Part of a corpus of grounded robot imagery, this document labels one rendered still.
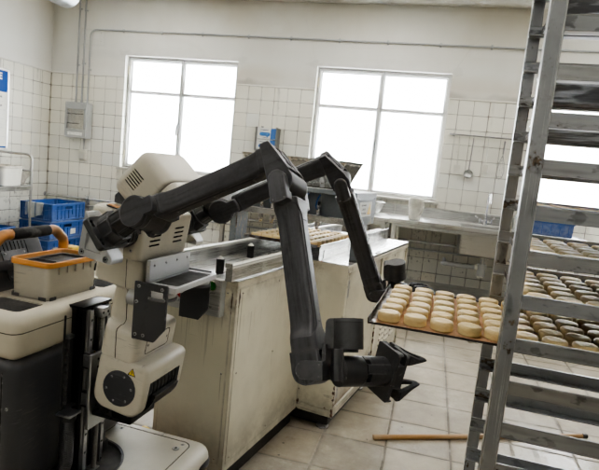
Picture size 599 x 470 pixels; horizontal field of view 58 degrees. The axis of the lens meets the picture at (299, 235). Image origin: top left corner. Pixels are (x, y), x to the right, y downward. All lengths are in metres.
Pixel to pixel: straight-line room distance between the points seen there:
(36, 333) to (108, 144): 5.39
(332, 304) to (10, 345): 1.47
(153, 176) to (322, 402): 1.61
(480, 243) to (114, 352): 4.06
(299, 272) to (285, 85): 5.07
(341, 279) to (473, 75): 3.71
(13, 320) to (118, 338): 0.27
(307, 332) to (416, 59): 5.02
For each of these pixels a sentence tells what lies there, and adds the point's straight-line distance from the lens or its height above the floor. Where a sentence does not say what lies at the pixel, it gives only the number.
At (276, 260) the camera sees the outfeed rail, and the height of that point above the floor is 0.88.
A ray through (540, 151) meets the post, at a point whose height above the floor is 1.35.
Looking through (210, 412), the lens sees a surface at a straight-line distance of 2.17.
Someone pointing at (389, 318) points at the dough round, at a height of 0.96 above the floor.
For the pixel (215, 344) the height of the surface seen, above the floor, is 0.59.
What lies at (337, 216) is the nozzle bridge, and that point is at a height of 1.05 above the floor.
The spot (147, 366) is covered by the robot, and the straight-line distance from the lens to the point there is 1.59.
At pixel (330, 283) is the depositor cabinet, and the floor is 0.74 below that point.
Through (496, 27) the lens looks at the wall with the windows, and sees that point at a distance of 5.97.
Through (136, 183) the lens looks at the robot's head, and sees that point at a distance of 1.51.
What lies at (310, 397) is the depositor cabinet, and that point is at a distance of 2.75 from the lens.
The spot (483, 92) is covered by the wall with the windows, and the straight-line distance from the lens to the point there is 5.84.
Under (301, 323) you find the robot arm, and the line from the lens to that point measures 1.05.
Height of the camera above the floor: 1.28
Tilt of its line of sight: 7 degrees down
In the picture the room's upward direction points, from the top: 6 degrees clockwise
